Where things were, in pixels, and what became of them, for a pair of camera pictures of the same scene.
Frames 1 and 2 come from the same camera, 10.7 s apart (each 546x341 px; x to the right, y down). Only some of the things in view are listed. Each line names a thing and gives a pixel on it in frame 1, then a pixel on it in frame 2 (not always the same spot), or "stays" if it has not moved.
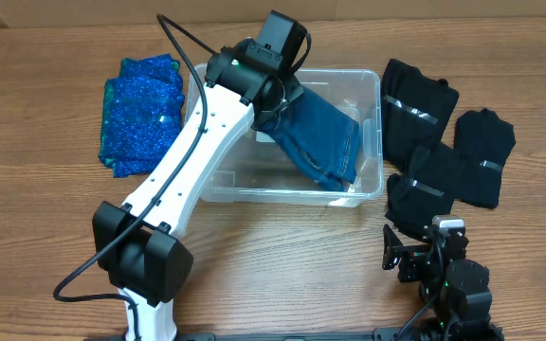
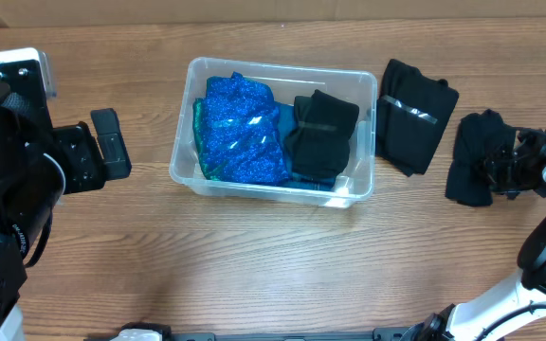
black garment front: (427, 190) -> (318, 141)
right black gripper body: (413, 269) -> (513, 172)
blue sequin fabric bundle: (142, 114) -> (237, 132)
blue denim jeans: (322, 141) -> (296, 181)
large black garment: (416, 110) stays
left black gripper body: (276, 110) -> (81, 156)
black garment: (482, 143) stays
